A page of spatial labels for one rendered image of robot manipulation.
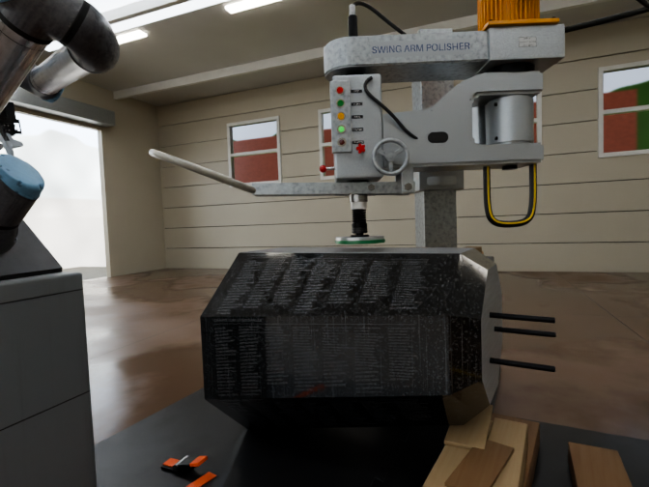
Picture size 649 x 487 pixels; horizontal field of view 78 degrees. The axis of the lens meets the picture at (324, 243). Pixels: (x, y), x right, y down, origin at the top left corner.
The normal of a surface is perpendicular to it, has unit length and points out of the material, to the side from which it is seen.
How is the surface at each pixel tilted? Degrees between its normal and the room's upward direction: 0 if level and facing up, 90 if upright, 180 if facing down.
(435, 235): 90
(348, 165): 90
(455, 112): 90
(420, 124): 90
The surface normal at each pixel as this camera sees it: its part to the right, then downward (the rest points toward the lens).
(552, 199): -0.36, 0.06
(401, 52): -0.01, 0.05
